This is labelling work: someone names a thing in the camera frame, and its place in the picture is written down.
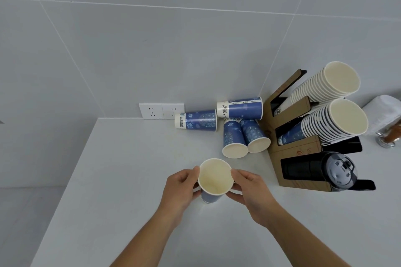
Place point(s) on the person's left hand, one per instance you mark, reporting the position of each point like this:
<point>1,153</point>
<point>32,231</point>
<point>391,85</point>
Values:
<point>177,190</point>

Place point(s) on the blue paper cup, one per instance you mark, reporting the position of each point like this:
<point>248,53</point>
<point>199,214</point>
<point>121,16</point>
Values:
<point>215,176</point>
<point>255,137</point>
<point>233,138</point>
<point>244,107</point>
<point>200,120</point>

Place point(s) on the glass jar with brown sticks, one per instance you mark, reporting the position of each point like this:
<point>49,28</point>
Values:
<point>390,137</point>

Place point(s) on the person's right thumb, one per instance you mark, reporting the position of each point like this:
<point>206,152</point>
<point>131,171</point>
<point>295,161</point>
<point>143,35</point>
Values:
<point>240,176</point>

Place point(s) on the stack of black cup lids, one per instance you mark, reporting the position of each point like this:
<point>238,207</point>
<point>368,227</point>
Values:
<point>340,171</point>

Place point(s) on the white wall socket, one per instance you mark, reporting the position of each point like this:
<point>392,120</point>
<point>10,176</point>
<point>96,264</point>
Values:
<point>151,111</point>
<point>173,110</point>

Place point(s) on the stack of blue paper cups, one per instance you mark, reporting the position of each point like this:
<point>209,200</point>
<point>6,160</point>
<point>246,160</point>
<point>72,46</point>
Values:
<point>319,123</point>
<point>313,88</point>

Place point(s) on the brown wooden cup holder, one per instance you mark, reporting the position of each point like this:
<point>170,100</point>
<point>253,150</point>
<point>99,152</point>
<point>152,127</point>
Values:
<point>297,151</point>

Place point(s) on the person's right forearm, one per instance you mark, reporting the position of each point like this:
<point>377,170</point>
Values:
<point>300,238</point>

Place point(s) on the person's right hand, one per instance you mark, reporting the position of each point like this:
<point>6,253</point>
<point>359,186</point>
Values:
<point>255,194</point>

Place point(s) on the person's left forearm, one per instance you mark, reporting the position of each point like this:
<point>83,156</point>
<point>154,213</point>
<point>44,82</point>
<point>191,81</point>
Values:
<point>150,238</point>

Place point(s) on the person's left thumb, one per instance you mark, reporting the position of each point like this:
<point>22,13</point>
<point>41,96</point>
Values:
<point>191,173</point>

